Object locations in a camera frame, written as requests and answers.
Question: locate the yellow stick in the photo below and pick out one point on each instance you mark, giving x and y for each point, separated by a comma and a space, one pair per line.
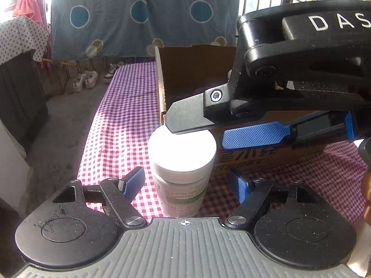
59, 62

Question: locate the pink hanging clothes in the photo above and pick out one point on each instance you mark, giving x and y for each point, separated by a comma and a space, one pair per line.
29, 5

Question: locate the white plastic bottle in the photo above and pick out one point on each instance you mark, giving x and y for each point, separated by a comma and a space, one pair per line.
179, 162

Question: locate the white platform shoe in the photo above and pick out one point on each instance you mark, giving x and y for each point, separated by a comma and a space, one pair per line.
78, 83
91, 78

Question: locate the polka dot cloth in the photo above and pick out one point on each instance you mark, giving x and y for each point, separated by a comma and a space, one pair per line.
17, 37

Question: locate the person's right hand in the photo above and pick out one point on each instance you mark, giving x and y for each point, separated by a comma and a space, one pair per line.
367, 186

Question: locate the red checkered tablecloth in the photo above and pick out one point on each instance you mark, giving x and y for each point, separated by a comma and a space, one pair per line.
121, 121

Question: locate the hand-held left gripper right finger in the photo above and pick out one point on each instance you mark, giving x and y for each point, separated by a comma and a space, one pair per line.
240, 186

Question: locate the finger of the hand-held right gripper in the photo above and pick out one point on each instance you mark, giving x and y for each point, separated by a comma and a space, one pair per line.
188, 115
252, 135

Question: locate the dark cabinet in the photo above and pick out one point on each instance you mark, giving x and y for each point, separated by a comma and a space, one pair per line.
20, 98

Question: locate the blue printed sheet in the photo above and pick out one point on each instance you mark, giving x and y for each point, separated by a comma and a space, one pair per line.
116, 34

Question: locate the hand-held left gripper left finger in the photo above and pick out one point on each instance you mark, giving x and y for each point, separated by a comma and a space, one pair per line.
133, 181

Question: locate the brown cardboard box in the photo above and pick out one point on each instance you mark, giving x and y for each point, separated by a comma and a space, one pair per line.
191, 66

